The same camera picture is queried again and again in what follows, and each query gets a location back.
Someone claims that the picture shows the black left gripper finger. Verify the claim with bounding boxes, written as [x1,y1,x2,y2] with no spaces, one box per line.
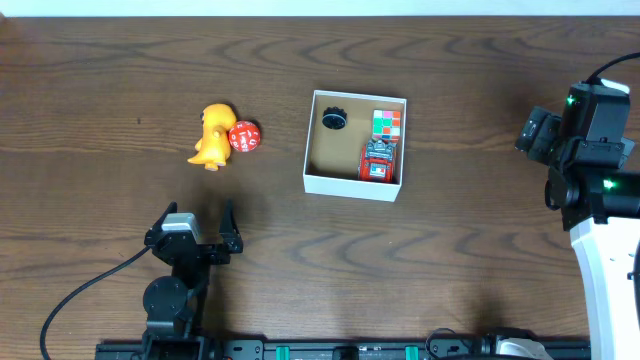
[151,202,177,233]
[218,200,240,243]

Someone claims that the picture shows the white cardboard box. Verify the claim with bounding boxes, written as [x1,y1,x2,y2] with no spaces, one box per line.
[302,90,407,202]

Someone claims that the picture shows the black round knob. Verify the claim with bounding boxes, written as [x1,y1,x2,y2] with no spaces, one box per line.
[321,107,347,130]

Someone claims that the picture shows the red toy robot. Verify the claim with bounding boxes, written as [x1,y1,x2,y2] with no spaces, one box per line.
[358,139,396,183]

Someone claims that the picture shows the multicoloured puzzle cube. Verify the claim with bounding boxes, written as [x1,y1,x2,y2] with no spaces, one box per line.
[372,109,402,143]

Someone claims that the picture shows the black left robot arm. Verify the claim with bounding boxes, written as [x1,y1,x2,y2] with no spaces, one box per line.
[139,202,244,360]

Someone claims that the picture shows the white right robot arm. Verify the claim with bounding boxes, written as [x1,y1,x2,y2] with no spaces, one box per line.
[515,77,639,359]

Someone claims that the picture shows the orange dinosaur toy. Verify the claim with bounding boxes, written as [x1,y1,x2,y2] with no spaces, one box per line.
[188,103,237,171]

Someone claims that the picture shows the red number ball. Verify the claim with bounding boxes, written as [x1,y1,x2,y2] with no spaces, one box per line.
[228,121,261,152]

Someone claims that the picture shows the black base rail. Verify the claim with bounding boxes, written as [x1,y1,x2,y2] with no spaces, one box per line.
[95,328,591,360]

